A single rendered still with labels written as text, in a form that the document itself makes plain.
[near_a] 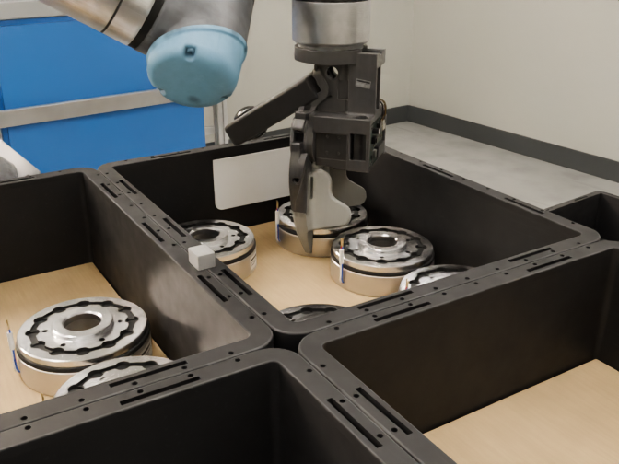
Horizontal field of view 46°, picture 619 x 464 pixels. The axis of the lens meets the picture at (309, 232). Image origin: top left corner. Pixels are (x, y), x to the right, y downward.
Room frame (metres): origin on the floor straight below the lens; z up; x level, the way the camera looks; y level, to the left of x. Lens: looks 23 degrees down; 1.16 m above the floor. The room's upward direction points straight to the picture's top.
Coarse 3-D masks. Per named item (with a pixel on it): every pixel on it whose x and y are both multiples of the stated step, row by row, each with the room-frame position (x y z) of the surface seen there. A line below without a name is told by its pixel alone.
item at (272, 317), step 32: (128, 160) 0.73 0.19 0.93; (160, 160) 0.74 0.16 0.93; (416, 160) 0.73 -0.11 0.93; (128, 192) 0.64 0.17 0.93; (480, 192) 0.64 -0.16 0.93; (160, 224) 0.56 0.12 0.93; (544, 224) 0.57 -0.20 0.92; (576, 224) 0.56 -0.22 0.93; (512, 256) 0.50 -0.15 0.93; (544, 256) 0.50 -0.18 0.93; (416, 288) 0.44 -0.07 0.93; (448, 288) 0.45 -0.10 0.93; (288, 320) 0.40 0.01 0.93; (320, 320) 0.40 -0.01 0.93
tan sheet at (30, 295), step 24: (0, 288) 0.64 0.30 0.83; (24, 288) 0.64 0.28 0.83; (48, 288) 0.64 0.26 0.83; (72, 288) 0.64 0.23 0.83; (96, 288) 0.64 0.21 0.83; (0, 312) 0.59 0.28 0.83; (24, 312) 0.59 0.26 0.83; (0, 336) 0.55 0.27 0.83; (0, 360) 0.51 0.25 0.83; (0, 384) 0.48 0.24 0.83; (24, 384) 0.48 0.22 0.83; (0, 408) 0.45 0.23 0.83
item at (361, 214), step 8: (280, 208) 0.77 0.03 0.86; (288, 208) 0.78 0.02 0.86; (352, 208) 0.78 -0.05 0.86; (360, 208) 0.77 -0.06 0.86; (280, 216) 0.74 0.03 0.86; (288, 216) 0.75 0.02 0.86; (352, 216) 0.75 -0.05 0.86; (360, 216) 0.74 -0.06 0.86; (288, 224) 0.72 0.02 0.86; (352, 224) 0.72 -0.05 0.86; (360, 224) 0.73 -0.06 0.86; (320, 232) 0.71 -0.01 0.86; (328, 232) 0.71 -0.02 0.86; (336, 232) 0.71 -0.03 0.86
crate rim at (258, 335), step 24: (72, 168) 0.71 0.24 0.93; (120, 192) 0.63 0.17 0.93; (144, 216) 0.58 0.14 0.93; (168, 240) 0.53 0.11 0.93; (192, 264) 0.48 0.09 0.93; (216, 288) 0.44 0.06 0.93; (240, 312) 0.41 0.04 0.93; (264, 336) 0.38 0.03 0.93; (192, 360) 0.36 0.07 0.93; (216, 360) 0.36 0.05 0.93; (120, 384) 0.34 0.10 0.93; (144, 384) 0.33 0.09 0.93; (24, 408) 0.31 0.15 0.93; (48, 408) 0.31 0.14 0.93; (72, 408) 0.31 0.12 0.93; (0, 432) 0.29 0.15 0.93
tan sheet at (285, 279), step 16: (272, 224) 0.80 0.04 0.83; (256, 240) 0.75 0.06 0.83; (272, 240) 0.75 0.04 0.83; (256, 256) 0.71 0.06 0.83; (272, 256) 0.71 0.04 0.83; (288, 256) 0.71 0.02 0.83; (304, 256) 0.71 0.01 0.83; (256, 272) 0.67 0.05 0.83; (272, 272) 0.67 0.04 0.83; (288, 272) 0.67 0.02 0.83; (304, 272) 0.67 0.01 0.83; (320, 272) 0.67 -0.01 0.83; (256, 288) 0.64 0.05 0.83; (272, 288) 0.64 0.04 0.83; (288, 288) 0.64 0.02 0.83; (304, 288) 0.64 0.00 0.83; (320, 288) 0.64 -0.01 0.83; (336, 288) 0.64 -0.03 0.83; (272, 304) 0.60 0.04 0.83; (288, 304) 0.60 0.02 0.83; (304, 304) 0.60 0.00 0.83; (336, 304) 0.60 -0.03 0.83; (352, 304) 0.60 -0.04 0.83
